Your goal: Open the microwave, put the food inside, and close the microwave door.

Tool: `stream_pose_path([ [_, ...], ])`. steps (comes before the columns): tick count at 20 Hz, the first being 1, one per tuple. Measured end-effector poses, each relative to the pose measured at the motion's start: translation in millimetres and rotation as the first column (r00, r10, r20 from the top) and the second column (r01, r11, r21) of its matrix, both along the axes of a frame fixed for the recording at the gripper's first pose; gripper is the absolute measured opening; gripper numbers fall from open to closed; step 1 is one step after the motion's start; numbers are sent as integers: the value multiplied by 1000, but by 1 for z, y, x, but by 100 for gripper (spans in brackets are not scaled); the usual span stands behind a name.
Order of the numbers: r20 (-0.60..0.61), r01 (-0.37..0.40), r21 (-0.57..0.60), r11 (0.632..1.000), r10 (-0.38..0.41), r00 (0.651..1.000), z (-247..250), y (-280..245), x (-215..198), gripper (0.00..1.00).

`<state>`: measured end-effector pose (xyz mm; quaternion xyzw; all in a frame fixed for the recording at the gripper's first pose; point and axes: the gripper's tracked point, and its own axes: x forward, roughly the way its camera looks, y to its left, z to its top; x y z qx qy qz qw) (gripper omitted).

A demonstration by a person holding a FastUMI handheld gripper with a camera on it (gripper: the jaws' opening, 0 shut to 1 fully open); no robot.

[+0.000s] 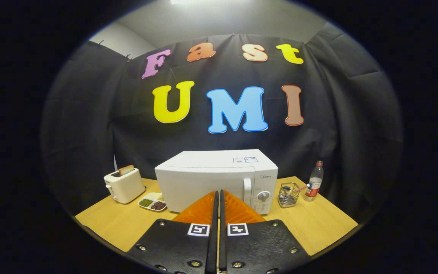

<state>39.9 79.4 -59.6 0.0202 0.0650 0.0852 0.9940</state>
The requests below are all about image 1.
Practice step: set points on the clear red-label water bottle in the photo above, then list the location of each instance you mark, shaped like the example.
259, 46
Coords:
314, 184

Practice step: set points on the pink striped straw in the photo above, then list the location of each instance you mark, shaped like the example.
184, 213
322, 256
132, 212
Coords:
302, 188

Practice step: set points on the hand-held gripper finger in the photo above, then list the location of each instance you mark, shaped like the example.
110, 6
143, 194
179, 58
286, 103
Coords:
214, 228
222, 228

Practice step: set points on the brown toast slice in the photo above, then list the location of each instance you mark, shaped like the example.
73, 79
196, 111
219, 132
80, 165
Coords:
126, 170

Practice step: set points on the cream white toaster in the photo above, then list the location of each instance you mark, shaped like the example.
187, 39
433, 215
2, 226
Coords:
126, 188

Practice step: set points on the white microwave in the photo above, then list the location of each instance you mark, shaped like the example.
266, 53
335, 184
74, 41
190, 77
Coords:
196, 182

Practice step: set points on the white divided bean dish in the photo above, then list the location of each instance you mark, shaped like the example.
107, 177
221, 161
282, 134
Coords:
152, 203

